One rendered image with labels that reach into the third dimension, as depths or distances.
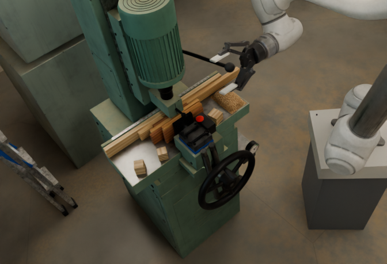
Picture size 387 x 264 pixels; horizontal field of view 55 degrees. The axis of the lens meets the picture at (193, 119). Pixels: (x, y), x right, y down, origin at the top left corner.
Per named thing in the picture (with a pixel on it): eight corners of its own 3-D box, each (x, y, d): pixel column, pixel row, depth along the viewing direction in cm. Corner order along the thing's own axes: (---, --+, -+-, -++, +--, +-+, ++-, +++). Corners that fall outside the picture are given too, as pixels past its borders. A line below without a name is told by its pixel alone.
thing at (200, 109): (167, 144, 150) (164, 133, 145) (164, 142, 151) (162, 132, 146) (204, 118, 157) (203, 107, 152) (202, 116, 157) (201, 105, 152)
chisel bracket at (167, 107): (170, 121, 151) (167, 107, 144) (151, 103, 159) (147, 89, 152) (185, 112, 153) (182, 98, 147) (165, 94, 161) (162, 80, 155)
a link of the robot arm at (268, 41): (259, 31, 145) (248, 38, 143) (276, 34, 138) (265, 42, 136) (263, 52, 150) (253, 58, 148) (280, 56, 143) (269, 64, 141)
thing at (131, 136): (109, 158, 148) (105, 150, 145) (106, 155, 150) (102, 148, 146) (222, 83, 169) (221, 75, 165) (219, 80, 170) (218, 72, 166)
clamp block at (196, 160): (196, 172, 143) (194, 159, 137) (175, 150, 151) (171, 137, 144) (225, 150, 149) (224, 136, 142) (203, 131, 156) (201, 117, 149)
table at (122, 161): (149, 212, 138) (145, 205, 133) (107, 161, 155) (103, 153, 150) (265, 123, 159) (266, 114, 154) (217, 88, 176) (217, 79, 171)
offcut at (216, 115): (214, 114, 157) (213, 107, 154) (223, 118, 155) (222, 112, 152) (208, 121, 155) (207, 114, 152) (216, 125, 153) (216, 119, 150)
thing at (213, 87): (141, 141, 152) (140, 134, 149) (139, 138, 153) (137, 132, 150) (239, 75, 171) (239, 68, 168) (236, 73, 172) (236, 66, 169)
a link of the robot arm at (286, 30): (266, 56, 151) (253, 26, 147) (292, 39, 156) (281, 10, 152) (284, 54, 141) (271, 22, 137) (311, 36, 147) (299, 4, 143)
